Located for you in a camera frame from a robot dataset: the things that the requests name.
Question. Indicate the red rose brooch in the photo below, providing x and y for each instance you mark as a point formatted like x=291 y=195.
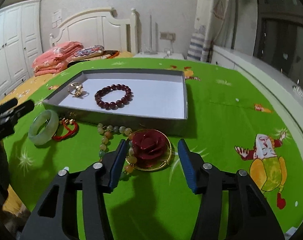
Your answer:
x=149 y=146

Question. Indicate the pale green jade bangle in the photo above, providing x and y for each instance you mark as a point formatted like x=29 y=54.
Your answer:
x=43 y=127

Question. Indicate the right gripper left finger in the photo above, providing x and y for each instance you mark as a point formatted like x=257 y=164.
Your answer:
x=55 y=214

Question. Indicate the wall power socket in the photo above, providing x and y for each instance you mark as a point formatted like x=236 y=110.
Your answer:
x=167 y=36

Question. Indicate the white desk lamp stand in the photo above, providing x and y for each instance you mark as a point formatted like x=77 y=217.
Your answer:
x=151 y=49

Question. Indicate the pink folded quilt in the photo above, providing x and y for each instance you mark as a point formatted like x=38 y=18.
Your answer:
x=56 y=59

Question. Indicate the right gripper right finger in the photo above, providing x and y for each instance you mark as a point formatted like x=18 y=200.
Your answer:
x=231 y=202

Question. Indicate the gold ring ornament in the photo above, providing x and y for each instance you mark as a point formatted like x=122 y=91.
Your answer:
x=76 y=89

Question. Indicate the gold bangle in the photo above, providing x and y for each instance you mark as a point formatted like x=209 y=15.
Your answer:
x=162 y=163

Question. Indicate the yellow floral bedsheet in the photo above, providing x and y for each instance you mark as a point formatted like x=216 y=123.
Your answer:
x=28 y=87

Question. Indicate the patterned pillow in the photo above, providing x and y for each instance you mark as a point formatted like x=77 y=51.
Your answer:
x=87 y=53

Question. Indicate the grey shallow tray box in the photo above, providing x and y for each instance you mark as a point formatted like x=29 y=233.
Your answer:
x=136 y=98

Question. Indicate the white wardrobe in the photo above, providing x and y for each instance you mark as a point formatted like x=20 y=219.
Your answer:
x=20 y=43

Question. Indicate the green cartoon tablecloth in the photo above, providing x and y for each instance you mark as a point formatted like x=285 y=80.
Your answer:
x=225 y=111

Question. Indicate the white bed headboard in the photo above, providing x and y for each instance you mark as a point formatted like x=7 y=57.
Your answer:
x=99 y=27

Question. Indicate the patterned window curtain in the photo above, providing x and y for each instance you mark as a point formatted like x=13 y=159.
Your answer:
x=214 y=25

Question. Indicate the white nightstand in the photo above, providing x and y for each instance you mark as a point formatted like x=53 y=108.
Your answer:
x=160 y=55

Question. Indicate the dark striped folded blanket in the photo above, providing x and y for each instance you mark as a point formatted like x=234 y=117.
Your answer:
x=107 y=54

